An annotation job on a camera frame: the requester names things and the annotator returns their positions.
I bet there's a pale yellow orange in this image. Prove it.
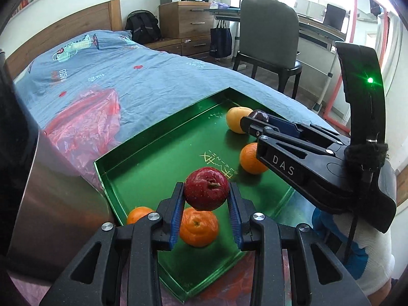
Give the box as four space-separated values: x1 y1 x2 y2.
226 106 254 134

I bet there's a medium orange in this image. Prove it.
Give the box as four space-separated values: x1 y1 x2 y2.
126 206 156 225

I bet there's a pink framed mirror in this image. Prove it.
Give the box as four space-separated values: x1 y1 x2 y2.
323 0 391 131

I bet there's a blue printed blanket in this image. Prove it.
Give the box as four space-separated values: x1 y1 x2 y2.
13 29 338 198

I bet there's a black monitor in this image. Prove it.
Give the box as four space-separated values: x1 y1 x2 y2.
323 4 347 29

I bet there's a dark purple plum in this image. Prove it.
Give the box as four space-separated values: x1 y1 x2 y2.
248 109 270 123

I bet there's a grey desk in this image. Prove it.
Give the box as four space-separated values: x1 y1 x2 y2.
204 5 348 112

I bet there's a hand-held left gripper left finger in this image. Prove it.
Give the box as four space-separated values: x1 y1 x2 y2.
40 182 186 306

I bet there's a large orange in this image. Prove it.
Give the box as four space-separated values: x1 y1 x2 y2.
179 207 219 248

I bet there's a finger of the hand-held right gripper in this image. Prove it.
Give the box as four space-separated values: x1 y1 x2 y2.
240 116 347 183
269 116 351 149

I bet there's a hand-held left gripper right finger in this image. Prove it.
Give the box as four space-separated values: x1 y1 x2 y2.
227 182 372 306

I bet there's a green metal tray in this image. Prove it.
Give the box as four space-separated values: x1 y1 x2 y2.
93 87 295 303

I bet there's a black tote bag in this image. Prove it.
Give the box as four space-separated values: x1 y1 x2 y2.
209 21 233 59

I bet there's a small orange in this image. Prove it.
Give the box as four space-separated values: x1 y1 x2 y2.
239 142 269 175

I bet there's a black backpack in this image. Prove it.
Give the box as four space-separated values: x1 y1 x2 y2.
125 10 161 44

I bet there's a grey chair with black legs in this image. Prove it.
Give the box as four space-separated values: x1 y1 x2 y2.
232 0 303 98

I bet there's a large red apple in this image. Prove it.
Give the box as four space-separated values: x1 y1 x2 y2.
184 167 231 211

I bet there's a wooden dresser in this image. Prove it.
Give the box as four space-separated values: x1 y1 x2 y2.
158 1 217 59

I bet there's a wooden headboard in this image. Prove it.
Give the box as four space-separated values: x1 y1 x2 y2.
5 0 123 77

